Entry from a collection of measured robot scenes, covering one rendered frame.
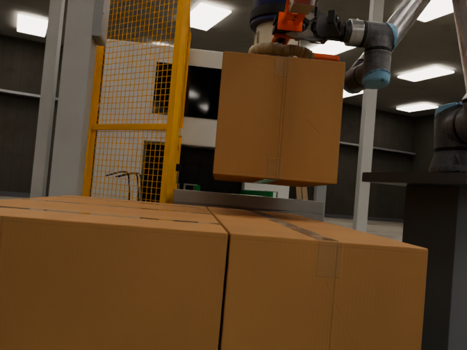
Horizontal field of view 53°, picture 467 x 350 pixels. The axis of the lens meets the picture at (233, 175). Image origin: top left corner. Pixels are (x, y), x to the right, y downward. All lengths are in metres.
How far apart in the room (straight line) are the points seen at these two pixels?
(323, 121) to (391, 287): 0.71
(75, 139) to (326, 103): 1.76
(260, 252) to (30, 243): 0.43
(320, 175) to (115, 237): 0.81
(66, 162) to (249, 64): 1.64
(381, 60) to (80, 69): 1.87
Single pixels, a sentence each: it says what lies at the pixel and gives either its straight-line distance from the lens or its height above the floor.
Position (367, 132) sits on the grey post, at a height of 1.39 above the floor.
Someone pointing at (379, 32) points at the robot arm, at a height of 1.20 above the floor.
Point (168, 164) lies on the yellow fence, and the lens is 2.90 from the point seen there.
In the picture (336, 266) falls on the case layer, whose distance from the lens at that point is 0.94.
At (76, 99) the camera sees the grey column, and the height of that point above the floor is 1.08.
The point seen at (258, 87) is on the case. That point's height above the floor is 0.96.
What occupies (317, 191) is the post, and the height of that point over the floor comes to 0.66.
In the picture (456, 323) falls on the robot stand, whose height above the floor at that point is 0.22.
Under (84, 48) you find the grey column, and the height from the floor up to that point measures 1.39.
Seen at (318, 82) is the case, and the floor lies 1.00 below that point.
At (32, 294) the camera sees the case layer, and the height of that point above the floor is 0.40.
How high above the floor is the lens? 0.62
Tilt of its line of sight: 2 degrees up
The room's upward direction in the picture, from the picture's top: 5 degrees clockwise
